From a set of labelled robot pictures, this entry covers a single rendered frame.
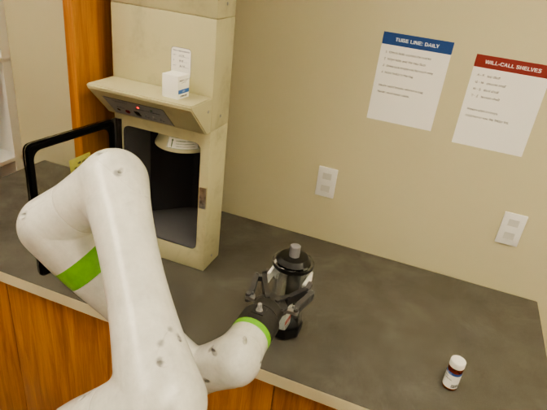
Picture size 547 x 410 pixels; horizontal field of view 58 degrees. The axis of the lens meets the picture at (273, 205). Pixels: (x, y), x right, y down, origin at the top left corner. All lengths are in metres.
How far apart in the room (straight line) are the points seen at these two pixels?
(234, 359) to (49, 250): 0.40
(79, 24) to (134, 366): 1.00
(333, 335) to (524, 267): 0.74
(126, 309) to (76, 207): 0.25
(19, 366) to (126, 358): 1.27
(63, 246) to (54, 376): 0.96
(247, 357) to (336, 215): 0.94
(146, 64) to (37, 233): 0.65
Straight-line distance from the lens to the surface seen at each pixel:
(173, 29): 1.40
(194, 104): 1.30
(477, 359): 1.55
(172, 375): 0.72
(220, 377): 1.03
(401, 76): 1.65
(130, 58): 1.49
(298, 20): 1.71
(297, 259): 1.28
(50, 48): 2.27
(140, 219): 0.85
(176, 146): 1.50
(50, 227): 0.98
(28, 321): 1.81
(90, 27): 1.53
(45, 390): 1.99
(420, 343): 1.52
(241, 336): 1.04
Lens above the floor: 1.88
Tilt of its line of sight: 27 degrees down
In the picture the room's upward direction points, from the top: 7 degrees clockwise
